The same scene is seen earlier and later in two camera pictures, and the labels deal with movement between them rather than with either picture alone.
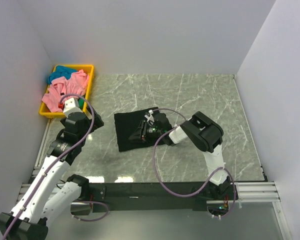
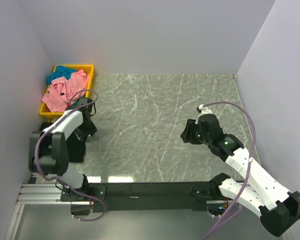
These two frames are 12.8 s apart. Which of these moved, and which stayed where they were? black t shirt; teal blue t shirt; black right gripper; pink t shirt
Moved: black right gripper; black t shirt
Stayed: teal blue t shirt; pink t shirt
